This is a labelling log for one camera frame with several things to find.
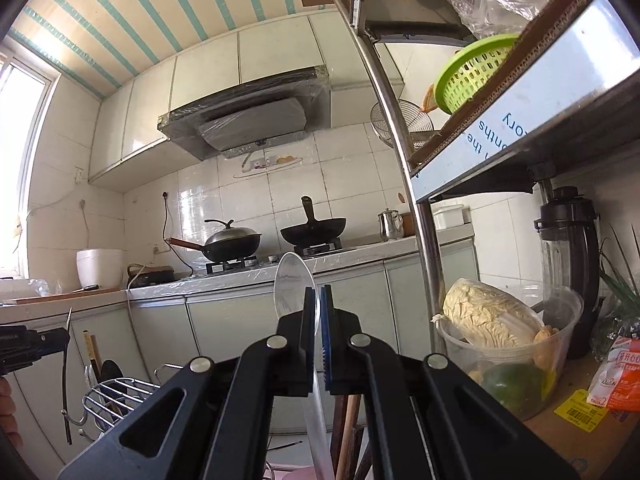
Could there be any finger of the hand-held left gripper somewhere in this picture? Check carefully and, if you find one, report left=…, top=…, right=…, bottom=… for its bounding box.
left=27, top=326, right=71, bottom=359

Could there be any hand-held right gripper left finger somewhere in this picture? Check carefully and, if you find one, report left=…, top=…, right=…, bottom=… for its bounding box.
left=57, top=287, right=317, bottom=480

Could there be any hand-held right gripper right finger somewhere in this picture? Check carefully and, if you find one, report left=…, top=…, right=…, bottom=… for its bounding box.
left=320, top=284, right=583, bottom=480

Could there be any clear plastic spoon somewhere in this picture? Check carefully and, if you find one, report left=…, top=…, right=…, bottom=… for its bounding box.
left=273, top=251, right=336, bottom=480

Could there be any steel wire dish rack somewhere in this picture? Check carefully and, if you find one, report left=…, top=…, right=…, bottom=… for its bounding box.
left=62, top=362, right=183, bottom=443

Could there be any brown wooden chopstick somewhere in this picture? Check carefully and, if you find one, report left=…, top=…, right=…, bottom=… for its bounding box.
left=336, top=394, right=362, bottom=480

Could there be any dark chopstick with gold tip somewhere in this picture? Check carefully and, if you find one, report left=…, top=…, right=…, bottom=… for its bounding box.
left=352, top=425, right=373, bottom=480
left=330, top=397, right=346, bottom=476

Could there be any pink utensil holder cup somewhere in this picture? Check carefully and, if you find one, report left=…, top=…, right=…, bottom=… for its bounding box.
left=270, top=466, right=321, bottom=480

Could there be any person's left hand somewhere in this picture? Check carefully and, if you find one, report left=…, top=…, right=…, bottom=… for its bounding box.
left=0, top=376, right=24, bottom=454

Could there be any wooden cutting board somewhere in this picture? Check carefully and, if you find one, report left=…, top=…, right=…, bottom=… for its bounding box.
left=2, top=286, right=121, bottom=306

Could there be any white base cabinet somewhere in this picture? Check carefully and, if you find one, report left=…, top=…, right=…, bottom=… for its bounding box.
left=0, top=237, right=481, bottom=461

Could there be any black spoon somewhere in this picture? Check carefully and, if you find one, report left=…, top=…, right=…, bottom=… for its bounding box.
left=99, top=358, right=127, bottom=413

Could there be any gas stove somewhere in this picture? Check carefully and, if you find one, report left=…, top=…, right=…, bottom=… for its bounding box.
left=205, top=237, right=358, bottom=276

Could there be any white rice cooker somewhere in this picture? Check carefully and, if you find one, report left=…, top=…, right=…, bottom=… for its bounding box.
left=76, top=248, right=125, bottom=288

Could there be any black wok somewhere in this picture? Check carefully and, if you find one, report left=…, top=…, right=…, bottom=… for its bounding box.
left=280, top=196, right=347, bottom=246

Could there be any steel shelf rack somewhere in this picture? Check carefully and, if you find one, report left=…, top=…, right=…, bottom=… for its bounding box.
left=315, top=0, right=640, bottom=361

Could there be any steel kettle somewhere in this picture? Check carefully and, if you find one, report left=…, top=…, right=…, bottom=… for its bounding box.
left=377, top=208, right=405, bottom=241

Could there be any dark electric pan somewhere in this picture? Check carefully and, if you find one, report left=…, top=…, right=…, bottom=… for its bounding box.
left=127, top=262, right=176, bottom=288

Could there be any clear plastic container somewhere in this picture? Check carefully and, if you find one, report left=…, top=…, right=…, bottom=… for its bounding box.
left=432, top=285, right=585, bottom=422

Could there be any napa cabbage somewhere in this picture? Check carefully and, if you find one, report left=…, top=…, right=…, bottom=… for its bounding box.
left=431, top=278, right=546, bottom=350

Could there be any white lidded box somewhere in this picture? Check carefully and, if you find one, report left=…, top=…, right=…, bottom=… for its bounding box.
left=432, top=203, right=472, bottom=231

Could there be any window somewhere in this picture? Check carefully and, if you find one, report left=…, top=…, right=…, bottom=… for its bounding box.
left=0, top=45, right=56, bottom=281

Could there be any green round fruit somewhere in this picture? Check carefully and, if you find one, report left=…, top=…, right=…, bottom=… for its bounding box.
left=482, top=362, right=546, bottom=418

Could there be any yellow fruit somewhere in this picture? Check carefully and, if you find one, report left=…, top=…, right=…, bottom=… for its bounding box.
left=532, top=325, right=561, bottom=356

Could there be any black range hood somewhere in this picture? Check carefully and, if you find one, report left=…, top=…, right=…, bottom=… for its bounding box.
left=156, top=65, right=332, bottom=162

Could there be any black blender jug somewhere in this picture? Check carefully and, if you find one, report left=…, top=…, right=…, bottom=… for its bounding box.
left=532, top=186, right=601, bottom=361

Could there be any brown cardboard sheet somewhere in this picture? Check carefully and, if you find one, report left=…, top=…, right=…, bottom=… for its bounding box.
left=525, top=355, right=640, bottom=480

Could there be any green plastic basket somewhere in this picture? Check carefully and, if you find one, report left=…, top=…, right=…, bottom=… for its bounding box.
left=432, top=34, right=521, bottom=116

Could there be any green leafy plant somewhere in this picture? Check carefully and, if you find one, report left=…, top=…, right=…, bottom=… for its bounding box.
left=592, top=225, right=640, bottom=361

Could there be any red snack packet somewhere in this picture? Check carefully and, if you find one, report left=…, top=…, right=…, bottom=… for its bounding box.
left=586, top=336, right=640, bottom=411

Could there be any white printed cardboard sheet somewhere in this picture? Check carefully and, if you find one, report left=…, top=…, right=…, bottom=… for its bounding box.
left=407, top=0, right=640, bottom=201

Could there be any white cable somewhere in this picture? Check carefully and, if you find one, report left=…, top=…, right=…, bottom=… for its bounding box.
left=125, top=264, right=151, bottom=376

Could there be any lidded wok with wooden handle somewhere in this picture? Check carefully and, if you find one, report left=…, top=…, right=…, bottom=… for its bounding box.
left=167, top=219, right=263, bottom=263

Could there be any glass wall shelf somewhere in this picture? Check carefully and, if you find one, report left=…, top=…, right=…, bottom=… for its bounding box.
left=232, top=155, right=304, bottom=180

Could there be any black power cable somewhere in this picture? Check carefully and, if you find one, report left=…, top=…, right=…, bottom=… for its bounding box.
left=161, top=191, right=196, bottom=278

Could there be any wire mesh skimmer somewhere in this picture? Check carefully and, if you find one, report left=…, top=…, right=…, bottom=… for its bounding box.
left=370, top=100, right=441, bottom=150

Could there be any white wall cabinet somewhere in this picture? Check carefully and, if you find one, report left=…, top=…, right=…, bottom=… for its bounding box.
left=87, top=12, right=406, bottom=193

